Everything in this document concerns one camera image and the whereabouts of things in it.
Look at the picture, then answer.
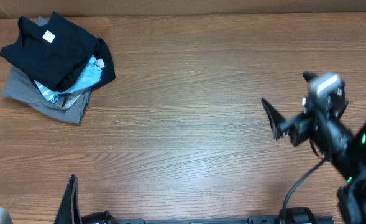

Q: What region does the black t-shirt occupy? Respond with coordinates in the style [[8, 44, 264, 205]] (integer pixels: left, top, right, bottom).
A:
[[0, 11, 98, 93]]

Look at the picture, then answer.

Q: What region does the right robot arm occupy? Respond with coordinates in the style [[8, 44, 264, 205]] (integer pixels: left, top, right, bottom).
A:
[[261, 72, 366, 223]]

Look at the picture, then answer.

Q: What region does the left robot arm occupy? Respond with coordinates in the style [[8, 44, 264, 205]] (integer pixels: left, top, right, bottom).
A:
[[0, 175, 116, 224]]

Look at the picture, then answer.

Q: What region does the grey folded t-shirt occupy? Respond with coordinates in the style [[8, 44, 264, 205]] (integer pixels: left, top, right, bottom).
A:
[[2, 20, 91, 124]]

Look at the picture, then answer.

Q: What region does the light blue printed t-shirt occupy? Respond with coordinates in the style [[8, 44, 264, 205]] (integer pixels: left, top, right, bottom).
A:
[[34, 55, 105, 103]]

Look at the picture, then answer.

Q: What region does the black folded garment in pile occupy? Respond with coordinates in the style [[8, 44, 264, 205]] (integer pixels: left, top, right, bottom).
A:
[[73, 38, 116, 89]]

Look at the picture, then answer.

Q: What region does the cardboard backdrop board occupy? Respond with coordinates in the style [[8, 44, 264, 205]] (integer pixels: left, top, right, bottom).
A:
[[0, 0, 366, 18]]

